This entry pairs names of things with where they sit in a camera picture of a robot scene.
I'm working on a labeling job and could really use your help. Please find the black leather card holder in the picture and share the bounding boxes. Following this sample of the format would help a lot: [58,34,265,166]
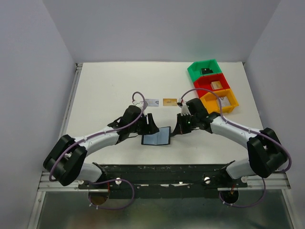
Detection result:
[141,125,172,146]

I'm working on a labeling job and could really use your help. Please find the silver grey credit card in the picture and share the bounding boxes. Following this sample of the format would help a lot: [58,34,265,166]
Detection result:
[145,99,159,107]

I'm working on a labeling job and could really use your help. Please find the gold credit card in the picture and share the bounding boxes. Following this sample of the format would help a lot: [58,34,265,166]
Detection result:
[163,98,177,106]

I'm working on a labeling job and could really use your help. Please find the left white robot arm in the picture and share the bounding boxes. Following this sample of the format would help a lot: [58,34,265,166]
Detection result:
[43,105,159,186]

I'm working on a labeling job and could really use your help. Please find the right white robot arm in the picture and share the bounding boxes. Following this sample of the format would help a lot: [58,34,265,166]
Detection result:
[171,98,288,179]

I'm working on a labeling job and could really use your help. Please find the yellow plastic bin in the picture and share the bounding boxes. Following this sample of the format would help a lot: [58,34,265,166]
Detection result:
[200,89,239,114]

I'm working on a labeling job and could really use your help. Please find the white box in yellow bin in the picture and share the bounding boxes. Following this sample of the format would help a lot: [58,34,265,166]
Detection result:
[216,96,231,107]

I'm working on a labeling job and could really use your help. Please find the red plastic bin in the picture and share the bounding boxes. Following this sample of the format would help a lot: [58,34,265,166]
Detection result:
[193,73,230,91]

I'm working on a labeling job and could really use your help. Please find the white box in red bin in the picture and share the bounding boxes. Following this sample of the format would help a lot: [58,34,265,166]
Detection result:
[211,81,223,90]

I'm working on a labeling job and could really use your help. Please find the black part in green bin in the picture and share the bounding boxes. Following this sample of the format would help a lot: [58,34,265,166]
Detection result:
[201,68,213,75]

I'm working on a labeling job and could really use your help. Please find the green plastic bin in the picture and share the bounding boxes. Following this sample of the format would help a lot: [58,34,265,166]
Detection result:
[187,59,222,83]

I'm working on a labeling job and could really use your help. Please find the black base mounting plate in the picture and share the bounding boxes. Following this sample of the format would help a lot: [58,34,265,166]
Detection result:
[78,164,247,199]

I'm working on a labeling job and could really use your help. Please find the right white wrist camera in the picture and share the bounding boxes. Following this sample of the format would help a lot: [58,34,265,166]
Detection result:
[177,98,191,116]

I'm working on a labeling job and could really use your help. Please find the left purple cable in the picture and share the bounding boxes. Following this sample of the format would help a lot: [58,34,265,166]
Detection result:
[49,92,148,210]

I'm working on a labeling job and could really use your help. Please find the aluminium extrusion rail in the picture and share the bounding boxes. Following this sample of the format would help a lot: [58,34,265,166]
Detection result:
[38,62,83,191]

